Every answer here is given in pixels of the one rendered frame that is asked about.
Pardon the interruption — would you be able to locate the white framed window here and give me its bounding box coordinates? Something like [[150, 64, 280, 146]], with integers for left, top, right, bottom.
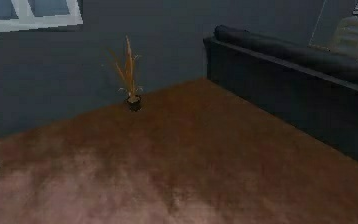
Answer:
[[0, 0, 85, 35]]

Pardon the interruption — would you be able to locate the black sofa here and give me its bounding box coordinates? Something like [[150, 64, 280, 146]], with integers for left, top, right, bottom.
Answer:
[[202, 24, 358, 168]]

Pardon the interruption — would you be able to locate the orange house plant in black pot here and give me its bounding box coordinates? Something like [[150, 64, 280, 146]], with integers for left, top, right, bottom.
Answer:
[[104, 35, 145, 113]]

